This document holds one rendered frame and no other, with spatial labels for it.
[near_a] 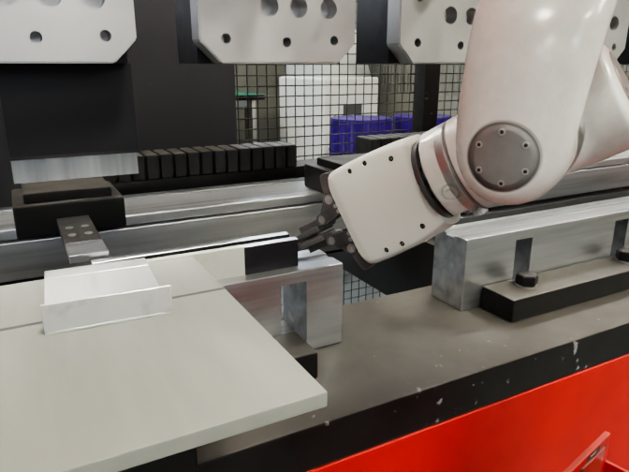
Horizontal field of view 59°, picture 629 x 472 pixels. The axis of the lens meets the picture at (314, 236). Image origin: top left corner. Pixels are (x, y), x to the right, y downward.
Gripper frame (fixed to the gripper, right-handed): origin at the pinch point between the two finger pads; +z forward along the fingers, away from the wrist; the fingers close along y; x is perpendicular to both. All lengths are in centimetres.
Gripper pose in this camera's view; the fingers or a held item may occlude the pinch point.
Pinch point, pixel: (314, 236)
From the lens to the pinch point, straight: 59.8
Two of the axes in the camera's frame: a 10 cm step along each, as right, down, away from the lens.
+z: -7.3, 3.4, 5.9
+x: -5.3, 2.5, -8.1
